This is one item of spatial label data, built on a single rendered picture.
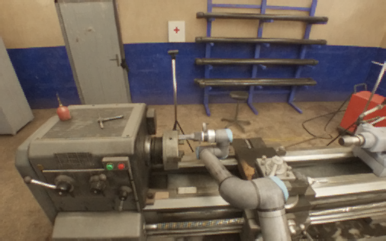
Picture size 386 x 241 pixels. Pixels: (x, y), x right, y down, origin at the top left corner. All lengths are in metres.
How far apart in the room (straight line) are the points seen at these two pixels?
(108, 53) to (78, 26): 0.69
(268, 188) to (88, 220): 1.04
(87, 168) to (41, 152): 0.23
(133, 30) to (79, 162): 3.30
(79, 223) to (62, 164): 0.42
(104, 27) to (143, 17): 0.76
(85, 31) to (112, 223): 3.62
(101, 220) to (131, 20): 3.46
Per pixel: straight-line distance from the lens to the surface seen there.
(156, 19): 4.03
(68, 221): 1.45
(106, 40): 4.23
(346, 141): 1.72
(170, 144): 1.17
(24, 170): 1.32
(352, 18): 5.39
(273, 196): 0.88
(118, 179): 1.11
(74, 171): 1.16
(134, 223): 1.31
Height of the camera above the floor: 1.89
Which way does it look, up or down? 30 degrees down
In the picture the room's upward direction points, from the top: straight up
